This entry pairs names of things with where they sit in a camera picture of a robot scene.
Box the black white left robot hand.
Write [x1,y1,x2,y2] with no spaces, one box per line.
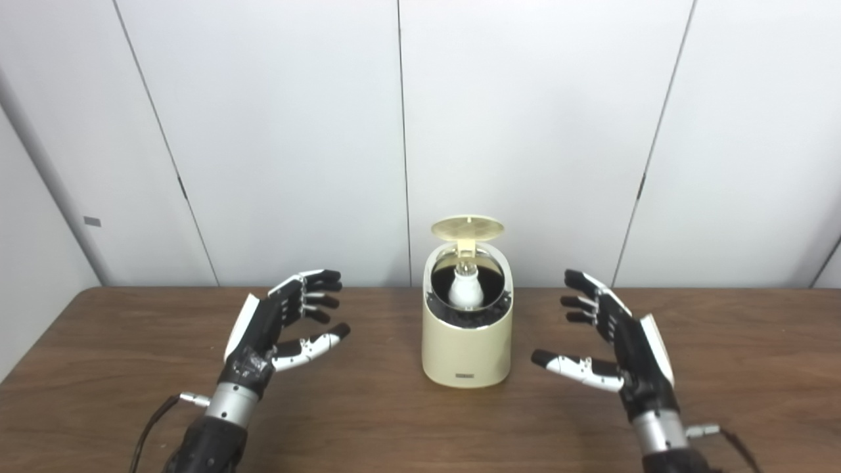
[217,268,352,400]

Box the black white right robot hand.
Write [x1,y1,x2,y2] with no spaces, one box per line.
[531,269,681,422]

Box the cream-colored round bin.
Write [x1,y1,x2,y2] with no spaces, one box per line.
[421,214,514,389]

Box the small white plastic bottle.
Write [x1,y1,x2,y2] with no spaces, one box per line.
[448,259,485,309]

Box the cream round bin lid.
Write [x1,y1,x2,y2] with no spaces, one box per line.
[431,214,505,256]

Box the black bin liner bag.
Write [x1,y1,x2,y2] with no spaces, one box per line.
[425,253,512,329]

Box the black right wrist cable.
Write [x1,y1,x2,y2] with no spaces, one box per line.
[685,424,763,473]

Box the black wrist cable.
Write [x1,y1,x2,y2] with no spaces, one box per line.
[685,424,763,473]
[128,392,211,473]

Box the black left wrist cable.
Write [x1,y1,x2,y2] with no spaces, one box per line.
[128,392,211,473]

